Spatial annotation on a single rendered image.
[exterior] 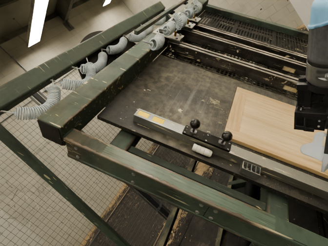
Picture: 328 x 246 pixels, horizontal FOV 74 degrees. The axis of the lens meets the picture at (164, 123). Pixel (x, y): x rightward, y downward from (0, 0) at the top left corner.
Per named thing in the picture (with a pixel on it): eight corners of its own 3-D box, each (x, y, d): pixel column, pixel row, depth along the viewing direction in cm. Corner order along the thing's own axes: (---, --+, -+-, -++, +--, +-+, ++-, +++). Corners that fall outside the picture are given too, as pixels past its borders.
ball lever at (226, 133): (223, 149, 87) (232, 141, 74) (215, 146, 88) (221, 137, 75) (227, 141, 88) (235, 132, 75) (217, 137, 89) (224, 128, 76)
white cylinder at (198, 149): (191, 151, 88) (209, 159, 87) (192, 146, 86) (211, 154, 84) (193, 146, 90) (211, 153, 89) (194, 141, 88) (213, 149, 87)
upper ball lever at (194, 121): (195, 138, 89) (198, 129, 77) (187, 134, 90) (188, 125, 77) (198, 130, 90) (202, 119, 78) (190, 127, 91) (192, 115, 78)
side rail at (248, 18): (309, 47, 215) (316, 36, 207) (203, 16, 234) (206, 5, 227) (308, 44, 220) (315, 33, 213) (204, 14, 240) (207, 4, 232)
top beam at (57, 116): (64, 147, 80) (59, 129, 73) (42, 137, 82) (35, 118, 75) (206, 9, 236) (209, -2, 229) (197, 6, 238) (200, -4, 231)
